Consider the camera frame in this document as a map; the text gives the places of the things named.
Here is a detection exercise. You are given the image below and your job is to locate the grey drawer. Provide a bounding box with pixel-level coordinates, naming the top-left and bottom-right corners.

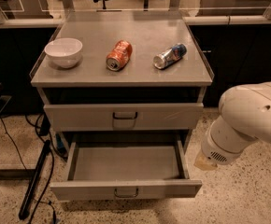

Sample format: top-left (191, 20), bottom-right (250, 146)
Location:
top-left (50, 133), bottom-right (202, 201)
top-left (44, 103), bottom-right (203, 132)

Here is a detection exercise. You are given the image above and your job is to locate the orange soda can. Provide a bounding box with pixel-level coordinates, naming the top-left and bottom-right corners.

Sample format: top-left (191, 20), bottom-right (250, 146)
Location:
top-left (106, 40), bottom-right (133, 71)

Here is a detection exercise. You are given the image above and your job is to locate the grey drawer cabinet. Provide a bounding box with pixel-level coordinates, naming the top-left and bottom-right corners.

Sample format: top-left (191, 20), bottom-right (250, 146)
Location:
top-left (32, 11), bottom-right (213, 146)

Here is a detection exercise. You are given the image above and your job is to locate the black floor bar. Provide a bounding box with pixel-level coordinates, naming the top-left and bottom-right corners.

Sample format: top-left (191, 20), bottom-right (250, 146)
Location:
top-left (19, 140), bottom-right (50, 220)

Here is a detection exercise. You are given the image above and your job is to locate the white horizontal rail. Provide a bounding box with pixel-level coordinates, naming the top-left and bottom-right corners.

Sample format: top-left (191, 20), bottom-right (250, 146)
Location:
top-left (0, 16), bottom-right (271, 28)

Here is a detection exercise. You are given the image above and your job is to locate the blue silver soda can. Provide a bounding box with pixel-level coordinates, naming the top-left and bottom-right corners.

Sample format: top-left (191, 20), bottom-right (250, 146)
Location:
top-left (153, 43), bottom-right (187, 70)

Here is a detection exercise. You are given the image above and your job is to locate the white ceramic bowl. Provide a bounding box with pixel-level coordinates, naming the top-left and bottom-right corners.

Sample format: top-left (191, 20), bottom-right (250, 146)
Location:
top-left (44, 38), bottom-right (83, 68)

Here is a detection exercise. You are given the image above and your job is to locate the black floor cable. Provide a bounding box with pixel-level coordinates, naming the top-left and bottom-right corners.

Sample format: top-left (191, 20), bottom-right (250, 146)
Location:
top-left (0, 112), bottom-right (68, 224)

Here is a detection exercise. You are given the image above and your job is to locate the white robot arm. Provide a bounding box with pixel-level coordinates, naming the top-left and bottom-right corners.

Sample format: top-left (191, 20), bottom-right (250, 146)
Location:
top-left (194, 82), bottom-right (271, 171)

